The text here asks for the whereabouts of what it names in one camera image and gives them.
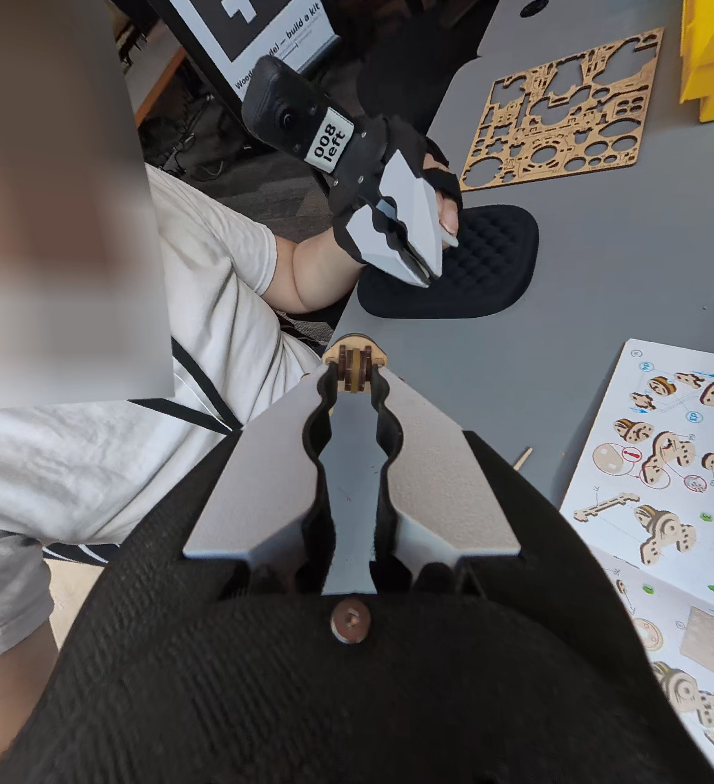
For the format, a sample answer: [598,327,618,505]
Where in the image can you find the black foam pad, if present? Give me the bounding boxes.
[357,205,540,319]

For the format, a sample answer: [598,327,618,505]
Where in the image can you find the black framed sign board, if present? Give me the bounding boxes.
[149,0,358,105]

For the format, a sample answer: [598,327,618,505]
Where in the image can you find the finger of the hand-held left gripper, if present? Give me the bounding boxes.
[375,149,445,278]
[345,204,432,289]

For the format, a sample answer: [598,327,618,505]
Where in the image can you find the person's left forearm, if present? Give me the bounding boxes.
[262,227,370,313]

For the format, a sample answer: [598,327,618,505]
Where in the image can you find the wooden model assembly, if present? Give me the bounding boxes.
[322,334,389,419]

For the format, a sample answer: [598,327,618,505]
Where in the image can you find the person's right forearm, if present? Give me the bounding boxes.
[0,619,59,782]

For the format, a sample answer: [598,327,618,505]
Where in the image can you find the person's left hand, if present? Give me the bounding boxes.
[420,153,462,249]

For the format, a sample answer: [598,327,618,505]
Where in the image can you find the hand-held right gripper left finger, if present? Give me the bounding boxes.
[182,365,337,590]

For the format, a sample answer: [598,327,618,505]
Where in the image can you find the illustrated instruction booklet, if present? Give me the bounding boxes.
[559,339,714,784]

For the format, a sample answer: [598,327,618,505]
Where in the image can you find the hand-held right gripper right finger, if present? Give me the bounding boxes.
[371,365,523,584]

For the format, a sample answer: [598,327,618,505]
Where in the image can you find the punched-out wooden parts sheet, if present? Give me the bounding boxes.
[460,27,665,192]

